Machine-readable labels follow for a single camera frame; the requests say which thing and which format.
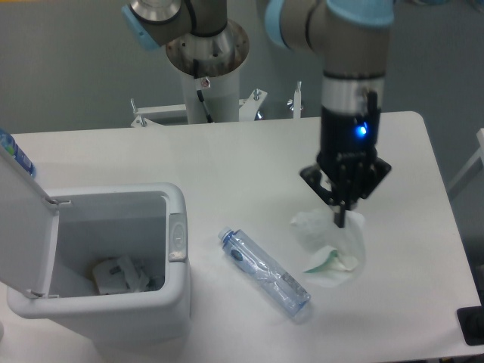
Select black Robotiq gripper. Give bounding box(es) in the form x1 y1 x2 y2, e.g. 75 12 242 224
299 107 392 228

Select clear plastic water bottle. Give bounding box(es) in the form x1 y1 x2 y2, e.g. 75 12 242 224
218 227 312 324

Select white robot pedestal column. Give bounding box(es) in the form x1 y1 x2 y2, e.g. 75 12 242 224
165 19 250 125

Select black clamp at table edge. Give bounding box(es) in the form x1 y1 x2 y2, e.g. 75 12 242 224
457 306 483 346

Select white trash can lid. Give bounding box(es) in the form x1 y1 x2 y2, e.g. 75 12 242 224
1 149 73 299

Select blue labelled bottle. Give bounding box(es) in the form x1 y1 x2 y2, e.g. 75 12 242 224
1 129 36 178

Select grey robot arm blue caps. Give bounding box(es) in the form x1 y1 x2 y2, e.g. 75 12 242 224
122 1 394 227

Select white packaging trash in bin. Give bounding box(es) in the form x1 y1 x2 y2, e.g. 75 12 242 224
92 255 165 295

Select white trash can body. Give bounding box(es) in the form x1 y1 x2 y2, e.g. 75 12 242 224
5 183 191 343

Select white pedestal base frame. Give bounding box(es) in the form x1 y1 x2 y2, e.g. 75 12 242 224
129 80 306 129

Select white frame at right edge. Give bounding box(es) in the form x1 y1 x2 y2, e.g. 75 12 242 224
447 128 483 200

